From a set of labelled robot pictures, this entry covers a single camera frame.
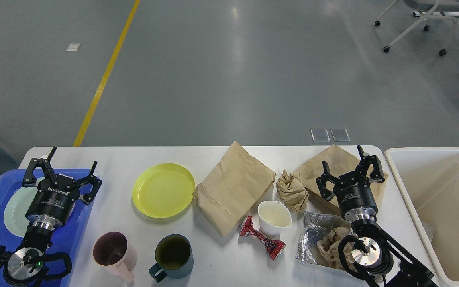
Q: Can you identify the crushed red can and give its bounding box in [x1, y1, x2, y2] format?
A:
[240, 215, 286, 261]

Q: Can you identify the white office chair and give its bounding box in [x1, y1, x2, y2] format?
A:
[383, 0, 459, 56]

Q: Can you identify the brown paper bag right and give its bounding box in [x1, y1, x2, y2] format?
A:
[292, 144, 388, 216]

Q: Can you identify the dark teal mug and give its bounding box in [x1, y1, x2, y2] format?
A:
[148, 234, 194, 282]

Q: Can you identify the yellow plastic plate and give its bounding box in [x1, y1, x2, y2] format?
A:
[132, 163, 195, 218]

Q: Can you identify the large brown paper bag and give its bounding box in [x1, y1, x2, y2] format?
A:
[193, 141, 276, 237]

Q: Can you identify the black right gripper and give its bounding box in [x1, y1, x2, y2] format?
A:
[316, 145, 385, 222]

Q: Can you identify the white paper cup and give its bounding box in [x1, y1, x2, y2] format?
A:
[257, 200, 292, 237]

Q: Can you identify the white plastic bin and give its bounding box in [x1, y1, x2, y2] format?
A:
[384, 147, 459, 287]

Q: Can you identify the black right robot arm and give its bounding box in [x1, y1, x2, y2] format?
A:
[316, 146, 436, 287]

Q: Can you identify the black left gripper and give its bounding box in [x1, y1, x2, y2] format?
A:
[22, 146, 103, 230]

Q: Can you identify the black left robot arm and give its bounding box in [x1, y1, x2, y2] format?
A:
[0, 147, 102, 287]

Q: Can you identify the pale green plate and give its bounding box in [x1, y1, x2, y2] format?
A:
[4, 187, 38, 238]

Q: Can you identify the crumpled brown paper on foil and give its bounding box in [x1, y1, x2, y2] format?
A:
[317, 226, 353, 270]

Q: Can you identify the blue plastic tray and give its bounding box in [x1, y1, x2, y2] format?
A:
[0, 169, 95, 261]

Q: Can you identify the crumpled brown paper ball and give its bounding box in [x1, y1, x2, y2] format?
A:
[276, 169, 308, 213]

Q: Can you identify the pink mug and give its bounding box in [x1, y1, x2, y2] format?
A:
[92, 231, 138, 282]

